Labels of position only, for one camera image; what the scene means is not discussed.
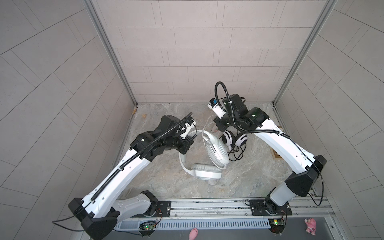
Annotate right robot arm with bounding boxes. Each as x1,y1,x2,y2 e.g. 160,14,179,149
209,82,327,215

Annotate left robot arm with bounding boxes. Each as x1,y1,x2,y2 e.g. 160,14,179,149
69,113,195,240

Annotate black and white headphones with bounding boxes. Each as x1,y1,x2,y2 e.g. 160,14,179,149
220,131,248,162

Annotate wooden chessboard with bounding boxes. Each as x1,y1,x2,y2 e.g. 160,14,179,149
269,125,284,161

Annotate left circuit board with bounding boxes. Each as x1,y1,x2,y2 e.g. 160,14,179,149
139,221,157,231

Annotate circuit board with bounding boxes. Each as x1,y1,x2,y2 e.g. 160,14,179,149
139,221,157,231
268,219,286,234

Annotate pink plush toy centre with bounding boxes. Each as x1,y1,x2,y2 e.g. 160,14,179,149
189,228,199,240

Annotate pink plush toy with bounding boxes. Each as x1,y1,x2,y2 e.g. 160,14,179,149
305,218,317,236
189,228,199,240

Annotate right circuit board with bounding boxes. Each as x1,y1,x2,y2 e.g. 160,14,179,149
268,219,286,234

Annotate pink plush toy right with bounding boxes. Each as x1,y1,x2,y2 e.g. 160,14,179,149
305,218,317,236

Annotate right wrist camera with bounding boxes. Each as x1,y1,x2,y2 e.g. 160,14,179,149
208,98,227,119

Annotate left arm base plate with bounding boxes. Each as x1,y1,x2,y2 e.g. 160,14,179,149
133,201,172,218

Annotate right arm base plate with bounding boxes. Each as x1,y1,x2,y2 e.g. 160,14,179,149
245,199,293,216

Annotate aluminium mounting rail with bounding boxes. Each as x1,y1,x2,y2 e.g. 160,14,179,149
106,194,335,222

